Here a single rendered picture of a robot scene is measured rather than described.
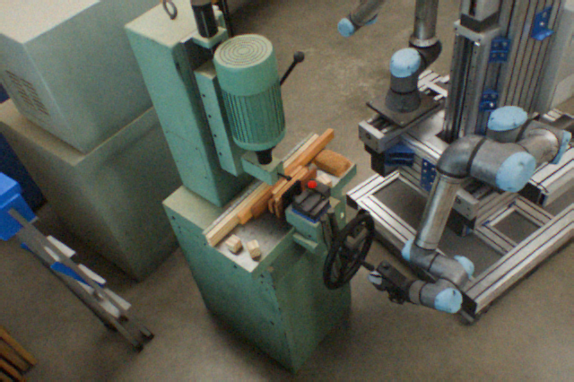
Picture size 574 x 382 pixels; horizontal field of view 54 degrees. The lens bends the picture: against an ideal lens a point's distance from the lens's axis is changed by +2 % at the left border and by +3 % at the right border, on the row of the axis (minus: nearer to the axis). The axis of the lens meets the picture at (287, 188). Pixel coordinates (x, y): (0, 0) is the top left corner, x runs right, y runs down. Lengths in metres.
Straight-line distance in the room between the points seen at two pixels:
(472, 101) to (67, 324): 2.17
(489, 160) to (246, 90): 0.71
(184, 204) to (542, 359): 1.65
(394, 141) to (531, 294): 0.99
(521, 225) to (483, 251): 0.24
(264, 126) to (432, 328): 1.42
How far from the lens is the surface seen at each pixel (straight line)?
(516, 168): 1.63
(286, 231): 1.87
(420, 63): 2.35
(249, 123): 1.65
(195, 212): 2.14
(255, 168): 1.88
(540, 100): 2.52
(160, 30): 1.75
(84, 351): 2.94
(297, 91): 3.92
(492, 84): 2.26
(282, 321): 2.19
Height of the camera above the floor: 2.36
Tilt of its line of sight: 47 degrees down
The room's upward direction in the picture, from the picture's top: 10 degrees counter-clockwise
